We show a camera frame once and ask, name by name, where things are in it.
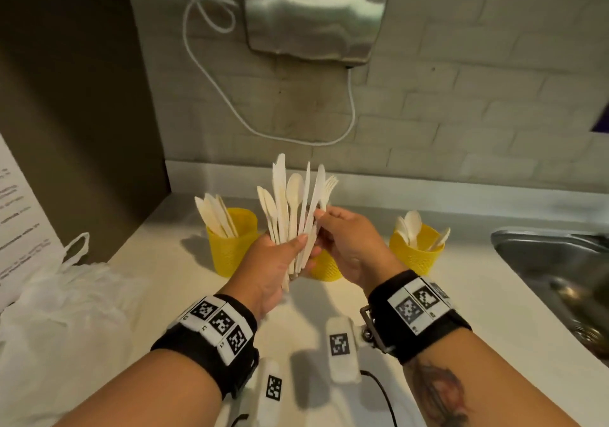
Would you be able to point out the person's left hand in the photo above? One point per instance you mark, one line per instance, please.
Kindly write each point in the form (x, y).
(259, 274)

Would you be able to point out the person's right hand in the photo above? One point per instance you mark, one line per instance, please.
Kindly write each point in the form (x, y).
(359, 250)

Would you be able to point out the person's right fingers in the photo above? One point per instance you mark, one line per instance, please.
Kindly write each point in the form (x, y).
(333, 217)

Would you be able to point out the person's left thumb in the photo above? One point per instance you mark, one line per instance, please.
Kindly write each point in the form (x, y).
(294, 243)

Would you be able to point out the white plastic fork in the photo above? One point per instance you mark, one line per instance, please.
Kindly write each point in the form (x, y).
(328, 191)

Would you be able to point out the white plastic knife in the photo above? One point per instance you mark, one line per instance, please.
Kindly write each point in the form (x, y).
(317, 191)
(279, 188)
(205, 215)
(304, 193)
(263, 205)
(228, 217)
(271, 210)
(218, 212)

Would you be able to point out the person's right forearm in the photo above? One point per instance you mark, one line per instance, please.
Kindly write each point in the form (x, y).
(485, 384)

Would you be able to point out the person's left forearm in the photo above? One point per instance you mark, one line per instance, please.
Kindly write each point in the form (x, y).
(152, 393)

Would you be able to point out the yellow perforated plastic cup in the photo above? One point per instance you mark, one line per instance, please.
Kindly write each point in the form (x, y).
(416, 258)
(233, 248)
(327, 269)

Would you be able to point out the black wristband with marker tags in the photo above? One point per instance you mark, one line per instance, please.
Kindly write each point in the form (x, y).
(418, 317)
(209, 341)

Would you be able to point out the stainless steel hand dryer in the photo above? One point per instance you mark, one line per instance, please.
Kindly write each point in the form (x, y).
(309, 8)

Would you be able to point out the stainless steel sink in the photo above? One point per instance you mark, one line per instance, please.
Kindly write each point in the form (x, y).
(556, 274)

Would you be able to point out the white plastic bag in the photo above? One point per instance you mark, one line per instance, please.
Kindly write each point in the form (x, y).
(62, 326)

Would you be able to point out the white printed paper sheet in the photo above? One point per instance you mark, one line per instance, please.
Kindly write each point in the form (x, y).
(21, 231)

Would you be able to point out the purple object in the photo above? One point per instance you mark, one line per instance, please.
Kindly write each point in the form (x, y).
(602, 122)

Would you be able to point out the white wrist camera with marker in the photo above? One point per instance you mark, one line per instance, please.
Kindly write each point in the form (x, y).
(266, 393)
(342, 350)

